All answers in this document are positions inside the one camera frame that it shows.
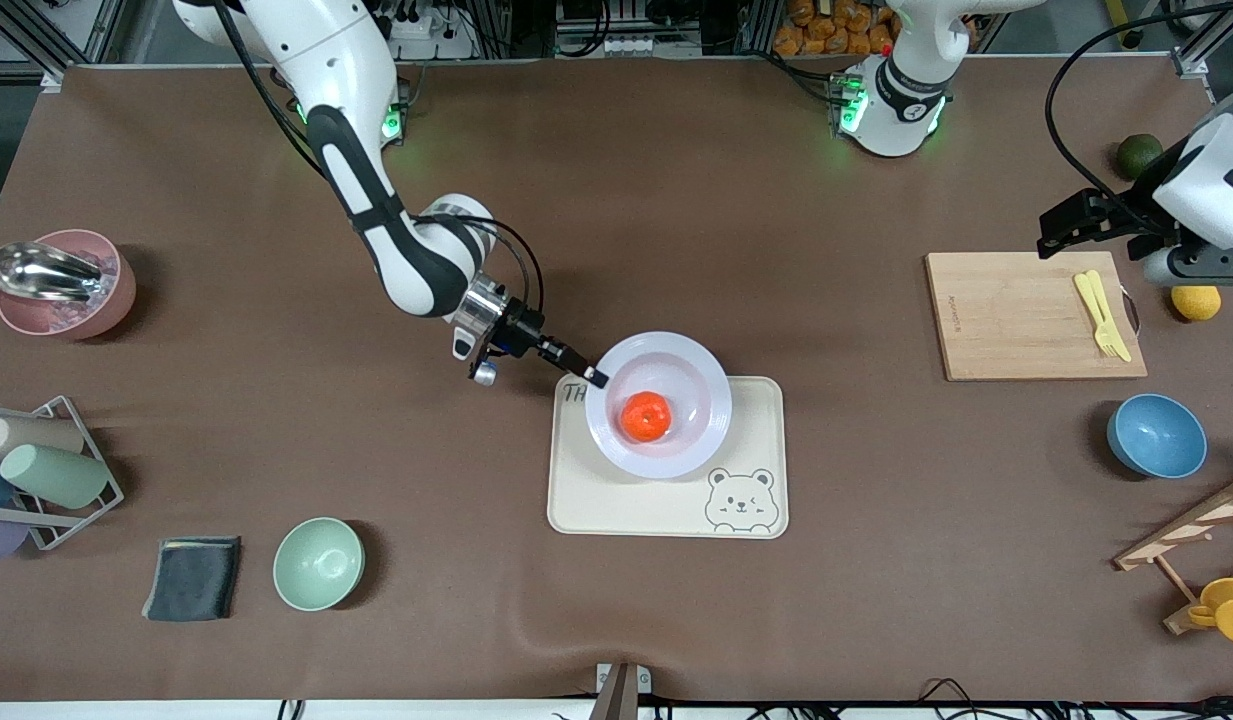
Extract pale lavender round plate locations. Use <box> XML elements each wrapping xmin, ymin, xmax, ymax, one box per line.
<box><xmin>584</xmin><ymin>331</ymin><xmax>734</xmax><ymax>480</ymax></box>

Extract dark green lime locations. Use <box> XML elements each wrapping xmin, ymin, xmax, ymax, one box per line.
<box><xmin>1117</xmin><ymin>133</ymin><xmax>1166</xmax><ymax>181</ymax></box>

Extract yellow plastic fork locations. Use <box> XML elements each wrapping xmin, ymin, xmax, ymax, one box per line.
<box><xmin>1074</xmin><ymin>272</ymin><xmax>1123</xmax><ymax>359</ymax></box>

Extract wooden cutting board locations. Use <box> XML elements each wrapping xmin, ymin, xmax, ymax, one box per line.
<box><xmin>924</xmin><ymin>251</ymin><xmax>1149</xmax><ymax>382</ymax></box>

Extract yellow lemon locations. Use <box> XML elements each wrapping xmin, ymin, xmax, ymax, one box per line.
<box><xmin>1171</xmin><ymin>284</ymin><xmax>1223</xmax><ymax>323</ymax></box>

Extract yellow plastic knife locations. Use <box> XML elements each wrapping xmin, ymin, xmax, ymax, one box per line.
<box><xmin>1086</xmin><ymin>270</ymin><xmax>1133</xmax><ymax>363</ymax></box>

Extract cream tray with bear print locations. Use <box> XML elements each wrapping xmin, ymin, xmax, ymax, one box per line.
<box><xmin>547</xmin><ymin>374</ymin><xmax>789</xmax><ymax>540</ymax></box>

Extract blue bowl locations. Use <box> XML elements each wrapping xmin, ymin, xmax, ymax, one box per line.
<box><xmin>1107</xmin><ymin>393</ymin><xmax>1208</xmax><ymax>480</ymax></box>

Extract pile of orange fruit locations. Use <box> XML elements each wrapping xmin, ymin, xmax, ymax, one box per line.
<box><xmin>773</xmin><ymin>0</ymin><xmax>902</xmax><ymax>57</ymax></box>

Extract mint green bowl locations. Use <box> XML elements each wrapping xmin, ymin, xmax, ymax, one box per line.
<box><xmin>272</xmin><ymin>517</ymin><xmax>365</xmax><ymax>612</ymax></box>

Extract wooden mug rack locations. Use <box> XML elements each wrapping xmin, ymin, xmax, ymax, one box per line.
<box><xmin>1113</xmin><ymin>470</ymin><xmax>1233</xmax><ymax>636</ymax></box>

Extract white power strip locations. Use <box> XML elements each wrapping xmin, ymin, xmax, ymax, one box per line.
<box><xmin>371</xmin><ymin>0</ymin><xmax>479</xmax><ymax>61</ymax></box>

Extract yellow mug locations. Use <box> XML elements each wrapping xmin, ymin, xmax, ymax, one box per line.
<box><xmin>1188</xmin><ymin>577</ymin><xmax>1233</xmax><ymax>648</ymax></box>

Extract dark grey folded cloth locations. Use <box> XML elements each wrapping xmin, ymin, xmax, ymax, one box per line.
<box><xmin>141</xmin><ymin>536</ymin><xmax>243</xmax><ymax>623</ymax></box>

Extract pink bowl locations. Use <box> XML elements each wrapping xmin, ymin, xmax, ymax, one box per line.
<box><xmin>0</xmin><ymin>229</ymin><xmax>137</xmax><ymax>340</ymax></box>

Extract shiny metal scoop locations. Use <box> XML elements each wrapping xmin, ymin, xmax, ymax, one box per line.
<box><xmin>0</xmin><ymin>241</ymin><xmax>112</xmax><ymax>303</ymax></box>

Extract mint green cup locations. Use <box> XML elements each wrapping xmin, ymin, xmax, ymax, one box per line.
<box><xmin>0</xmin><ymin>443</ymin><xmax>110</xmax><ymax>509</ymax></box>

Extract beige cup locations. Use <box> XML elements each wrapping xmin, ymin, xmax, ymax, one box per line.
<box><xmin>0</xmin><ymin>415</ymin><xmax>85</xmax><ymax>460</ymax></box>

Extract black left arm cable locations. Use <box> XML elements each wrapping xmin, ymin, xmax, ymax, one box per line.
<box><xmin>1043</xmin><ymin>0</ymin><xmax>1233</xmax><ymax>217</ymax></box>

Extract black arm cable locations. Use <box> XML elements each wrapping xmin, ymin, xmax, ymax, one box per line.
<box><xmin>416</xmin><ymin>208</ymin><xmax>546</xmax><ymax>323</ymax></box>
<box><xmin>1043</xmin><ymin>0</ymin><xmax>1233</xmax><ymax>217</ymax></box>

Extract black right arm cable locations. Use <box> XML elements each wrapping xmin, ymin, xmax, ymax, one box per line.
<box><xmin>416</xmin><ymin>208</ymin><xmax>546</xmax><ymax>323</ymax></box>

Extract metal camera stand clamp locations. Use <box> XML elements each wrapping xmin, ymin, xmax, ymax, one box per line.
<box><xmin>588</xmin><ymin>662</ymin><xmax>653</xmax><ymax>720</ymax></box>

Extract grey wire cup rack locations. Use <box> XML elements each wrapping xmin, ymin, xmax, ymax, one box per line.
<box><xmin>0</xmin><ymin>395</ymin><xmax>125</xmax><ymax>552</ymax></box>

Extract black cables at table edge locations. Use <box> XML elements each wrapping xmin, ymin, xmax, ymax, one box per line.
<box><xmin>916</xmin><ymin>678</ymin><xmax>1233</xmax><ymax>720</ymax></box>

